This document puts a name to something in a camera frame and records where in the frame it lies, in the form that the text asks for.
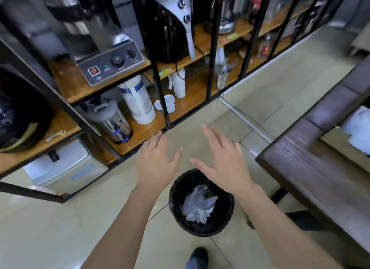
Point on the person's right hand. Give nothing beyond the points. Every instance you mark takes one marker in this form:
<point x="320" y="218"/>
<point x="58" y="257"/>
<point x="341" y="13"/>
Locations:
<point x="228" y="167"/>

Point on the person's left hand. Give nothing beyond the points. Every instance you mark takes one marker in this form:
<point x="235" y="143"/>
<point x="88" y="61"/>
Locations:
<point x="154" y="167"/>

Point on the person's right thumb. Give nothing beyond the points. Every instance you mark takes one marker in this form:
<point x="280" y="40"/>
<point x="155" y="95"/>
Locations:
<point x="201" y="164"/>

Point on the person's left thumb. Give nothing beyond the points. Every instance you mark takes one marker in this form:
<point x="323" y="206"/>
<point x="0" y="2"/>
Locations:
<point x="177" y="159"/>

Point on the person's left forearm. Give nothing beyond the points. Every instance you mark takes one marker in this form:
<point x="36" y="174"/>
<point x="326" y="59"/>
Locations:
<point x="121" y="228"/>

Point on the person's right forearm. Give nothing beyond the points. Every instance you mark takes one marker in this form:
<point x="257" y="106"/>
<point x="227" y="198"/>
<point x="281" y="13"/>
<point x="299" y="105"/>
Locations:
<point x="283" y="228"/>

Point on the black waste bin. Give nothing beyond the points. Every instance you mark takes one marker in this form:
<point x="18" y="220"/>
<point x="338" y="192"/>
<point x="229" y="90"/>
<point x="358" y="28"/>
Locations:
<point x="201" y="203"/>

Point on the crumpled white plastic trash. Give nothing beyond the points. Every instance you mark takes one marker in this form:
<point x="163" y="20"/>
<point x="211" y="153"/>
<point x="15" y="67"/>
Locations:
<point x="198" y="203"/>

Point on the small white cup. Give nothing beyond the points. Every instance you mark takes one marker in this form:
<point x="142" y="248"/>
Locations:
<point x="167" y="104"/>

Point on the white and blue cylinder container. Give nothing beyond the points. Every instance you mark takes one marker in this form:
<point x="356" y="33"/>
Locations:
<point x="138" y="98"/>

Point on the white paper cup stack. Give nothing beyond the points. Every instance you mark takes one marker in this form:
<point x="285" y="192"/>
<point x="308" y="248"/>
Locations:
<point x="179" y="83"/>

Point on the steel insulated dispenser with lid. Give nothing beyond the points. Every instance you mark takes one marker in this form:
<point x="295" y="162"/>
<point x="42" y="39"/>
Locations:
<point x="111" y="121"/>

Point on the black metal wooden shelf rack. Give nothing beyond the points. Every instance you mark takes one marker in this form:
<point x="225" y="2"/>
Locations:
<point x="199" y="86"/>

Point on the person's black shoe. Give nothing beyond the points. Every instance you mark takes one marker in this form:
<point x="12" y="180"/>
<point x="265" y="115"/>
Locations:
<point x="199" y="255"/>

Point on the steel cup with utensils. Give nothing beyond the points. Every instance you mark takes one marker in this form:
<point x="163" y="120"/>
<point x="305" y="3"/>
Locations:
<point x="222" y="72"/>

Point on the white box appliance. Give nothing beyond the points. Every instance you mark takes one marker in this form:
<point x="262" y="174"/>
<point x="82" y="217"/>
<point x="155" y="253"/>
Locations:
<point x="68" y="169"/>

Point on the dark wooden table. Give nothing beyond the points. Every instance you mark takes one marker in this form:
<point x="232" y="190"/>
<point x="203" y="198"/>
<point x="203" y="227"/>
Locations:
<point x="323" y="161"/>

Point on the black and silver appliance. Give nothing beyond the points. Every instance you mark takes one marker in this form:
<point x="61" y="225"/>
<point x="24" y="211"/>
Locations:
<point x="170" y="20"/>

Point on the steel machine with control panel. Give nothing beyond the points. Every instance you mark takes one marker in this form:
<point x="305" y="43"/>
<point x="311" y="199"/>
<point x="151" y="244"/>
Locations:
<point x="95" y="40"/>

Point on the steel kettle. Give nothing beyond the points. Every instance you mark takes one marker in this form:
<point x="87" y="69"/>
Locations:
<point x="228" y="14"/>

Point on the white plastic bag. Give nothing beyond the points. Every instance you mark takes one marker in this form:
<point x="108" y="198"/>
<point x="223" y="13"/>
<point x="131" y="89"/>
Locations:
<point x="360" y="130"/>

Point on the black round bag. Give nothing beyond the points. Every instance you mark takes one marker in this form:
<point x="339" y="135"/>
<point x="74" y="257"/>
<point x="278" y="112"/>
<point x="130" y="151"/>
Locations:
<point x="20" y="112"/>

